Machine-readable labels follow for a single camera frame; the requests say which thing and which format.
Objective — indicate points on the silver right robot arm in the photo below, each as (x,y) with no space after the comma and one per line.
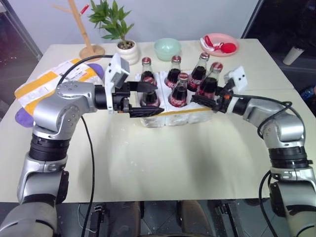
(284,123)

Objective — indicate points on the mint green bowl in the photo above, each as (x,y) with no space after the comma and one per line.
(167,48)

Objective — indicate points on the purple cloth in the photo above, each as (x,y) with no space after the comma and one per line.
(22,117)

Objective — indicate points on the glass cola bottle red cap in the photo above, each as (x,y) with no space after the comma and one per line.
(201,66)
(175,64)
(209,85)
(179,95)
(149,97)
(146,64)

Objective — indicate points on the blue patterned object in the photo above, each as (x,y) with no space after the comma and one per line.
(308,92)

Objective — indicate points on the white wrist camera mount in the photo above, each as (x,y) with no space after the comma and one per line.
(240,77)
(116,66)

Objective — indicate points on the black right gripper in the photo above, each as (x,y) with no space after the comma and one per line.
(222,101)

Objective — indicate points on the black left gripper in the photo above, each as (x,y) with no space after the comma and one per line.
(121,98)

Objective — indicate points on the wooden branch stand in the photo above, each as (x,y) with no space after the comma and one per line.
(84,32)

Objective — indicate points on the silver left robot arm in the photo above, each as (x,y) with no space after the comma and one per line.
(61,103)

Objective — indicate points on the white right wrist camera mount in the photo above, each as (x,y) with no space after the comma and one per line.
(240,77)

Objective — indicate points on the pink plate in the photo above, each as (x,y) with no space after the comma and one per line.
(232,39)

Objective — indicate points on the white cup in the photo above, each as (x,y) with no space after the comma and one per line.
(292,55)

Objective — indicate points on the green plant in white pot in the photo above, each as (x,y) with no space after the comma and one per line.
(127,51)

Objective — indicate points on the yellow white mailer bag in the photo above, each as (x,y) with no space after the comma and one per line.
(44,86)

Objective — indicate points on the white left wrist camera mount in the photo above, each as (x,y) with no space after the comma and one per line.
(116,66)

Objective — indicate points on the white foam crate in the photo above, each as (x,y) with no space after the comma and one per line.
(177,118)

